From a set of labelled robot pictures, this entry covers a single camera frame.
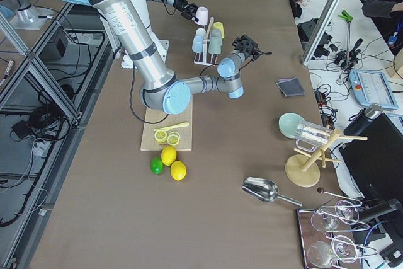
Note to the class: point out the green lime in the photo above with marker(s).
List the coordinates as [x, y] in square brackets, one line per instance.
[156, 165]

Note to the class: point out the light blue plastic cup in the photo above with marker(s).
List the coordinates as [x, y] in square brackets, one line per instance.
[197, 44]

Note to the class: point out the grey plastic cup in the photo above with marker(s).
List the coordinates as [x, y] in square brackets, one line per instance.
[216, 33]

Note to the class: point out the aluminium frame post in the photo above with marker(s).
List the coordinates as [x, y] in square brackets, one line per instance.
[318, 31]

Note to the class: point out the white wire cup rack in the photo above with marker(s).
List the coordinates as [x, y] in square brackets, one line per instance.
[205, 58]

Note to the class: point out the blue teach pendant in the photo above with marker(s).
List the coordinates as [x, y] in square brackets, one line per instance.
[372, 87]

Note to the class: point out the yellow plastic cup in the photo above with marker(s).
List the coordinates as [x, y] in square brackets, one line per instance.
[220, 26]

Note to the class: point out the green ceramic bowl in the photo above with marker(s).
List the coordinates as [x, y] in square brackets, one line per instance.
[288, 123]

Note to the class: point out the wine glass rack tray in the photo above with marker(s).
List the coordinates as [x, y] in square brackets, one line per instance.
[333, 236]

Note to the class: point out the bamboo cutting board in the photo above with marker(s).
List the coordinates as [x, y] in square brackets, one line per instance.
[148, 142]

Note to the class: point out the cream white plastic cup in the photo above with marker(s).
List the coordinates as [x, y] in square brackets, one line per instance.
[201, 32]

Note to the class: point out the grey metal bottle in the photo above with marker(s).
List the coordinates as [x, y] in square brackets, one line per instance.
[360, 121]

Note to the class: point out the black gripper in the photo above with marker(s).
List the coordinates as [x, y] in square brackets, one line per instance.
[181, 4]
[246, 49]

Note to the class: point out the clear glass mug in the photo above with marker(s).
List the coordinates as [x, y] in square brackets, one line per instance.
[310, 136]

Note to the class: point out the grey folded cloth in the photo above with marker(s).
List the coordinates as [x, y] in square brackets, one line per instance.
[290, 87]

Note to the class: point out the black monitor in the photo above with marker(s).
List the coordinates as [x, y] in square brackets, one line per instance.
[376, 163]

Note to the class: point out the lemon slice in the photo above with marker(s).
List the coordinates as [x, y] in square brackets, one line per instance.
[173, 138]
[160, 136]

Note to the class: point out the mint green plastic cup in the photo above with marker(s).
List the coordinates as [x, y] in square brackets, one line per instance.
[215, 45]

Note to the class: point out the wooden mug tree stand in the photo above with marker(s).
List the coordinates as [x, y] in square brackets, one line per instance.
[302, 168]

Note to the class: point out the pink plastic cup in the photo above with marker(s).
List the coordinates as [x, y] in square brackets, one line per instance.
[201, 17]

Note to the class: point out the yellow plastic knife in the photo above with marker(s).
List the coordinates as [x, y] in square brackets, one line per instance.
[175, 126]

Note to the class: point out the shiny metal scoop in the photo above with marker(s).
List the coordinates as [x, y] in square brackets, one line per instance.
[265, 190]

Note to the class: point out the whole yellow lemon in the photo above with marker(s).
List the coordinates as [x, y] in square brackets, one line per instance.
[168, 155]

